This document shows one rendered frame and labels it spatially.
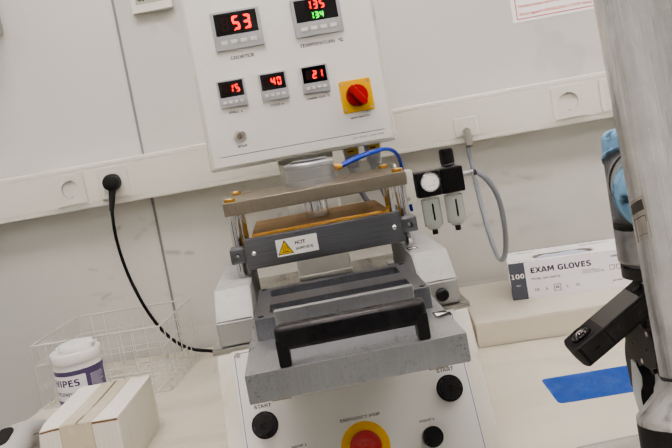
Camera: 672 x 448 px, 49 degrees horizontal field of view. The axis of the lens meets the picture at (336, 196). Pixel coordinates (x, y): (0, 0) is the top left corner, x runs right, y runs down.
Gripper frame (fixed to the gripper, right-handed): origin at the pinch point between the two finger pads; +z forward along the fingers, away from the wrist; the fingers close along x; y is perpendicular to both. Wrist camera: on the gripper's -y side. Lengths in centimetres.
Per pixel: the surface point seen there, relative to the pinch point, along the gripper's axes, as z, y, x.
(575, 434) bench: 2.9, -6.3, 10.2
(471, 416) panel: -2.1, -19.1, 10.5
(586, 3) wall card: -58, 33, 77
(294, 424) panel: -5.1, -41.3, 11.9
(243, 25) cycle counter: -61, -39, 48
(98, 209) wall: -33, -81, 92
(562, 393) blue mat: 2.8, -2.8, 23.3
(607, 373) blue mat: 2.8, 5.8, 27.2
